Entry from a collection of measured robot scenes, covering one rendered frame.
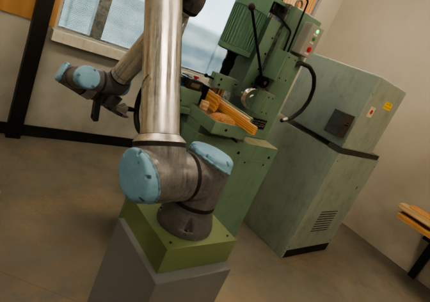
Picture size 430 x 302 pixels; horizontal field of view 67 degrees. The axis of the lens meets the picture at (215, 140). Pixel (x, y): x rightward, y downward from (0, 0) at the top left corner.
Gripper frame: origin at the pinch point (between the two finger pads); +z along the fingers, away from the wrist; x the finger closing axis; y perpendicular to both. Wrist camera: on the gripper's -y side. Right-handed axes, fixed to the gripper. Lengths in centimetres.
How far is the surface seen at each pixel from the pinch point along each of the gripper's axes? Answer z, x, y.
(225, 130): 24, -37, 25
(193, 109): 16.8, -17.1, 23.9
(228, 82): 29, -11, 46
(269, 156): 71, -29, 30
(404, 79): 228, 22, 177
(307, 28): 38, -22, 92
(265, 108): 45, -27, 47
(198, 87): 13.5, -13.5, 33.5
